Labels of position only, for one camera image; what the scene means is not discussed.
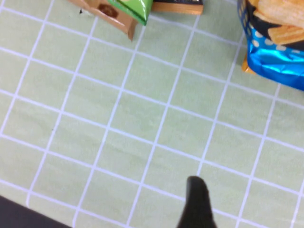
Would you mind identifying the green chips bag with barcode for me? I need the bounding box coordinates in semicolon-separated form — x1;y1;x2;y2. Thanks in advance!
106;0;154;26

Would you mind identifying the green checkered tablecloth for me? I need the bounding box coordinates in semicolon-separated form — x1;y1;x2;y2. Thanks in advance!
0;0;304;228

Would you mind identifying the tan biscuit packet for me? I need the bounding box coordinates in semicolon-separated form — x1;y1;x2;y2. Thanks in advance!
67;0;138;41

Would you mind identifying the small orange snack packet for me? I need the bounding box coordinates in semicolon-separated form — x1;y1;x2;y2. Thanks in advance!
241;56;257;76

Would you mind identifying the blue shrimp chips bag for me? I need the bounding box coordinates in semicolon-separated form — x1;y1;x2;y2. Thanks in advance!
237;0;304;91

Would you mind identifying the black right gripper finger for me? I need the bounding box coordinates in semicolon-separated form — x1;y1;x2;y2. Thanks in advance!
177;175;216;228

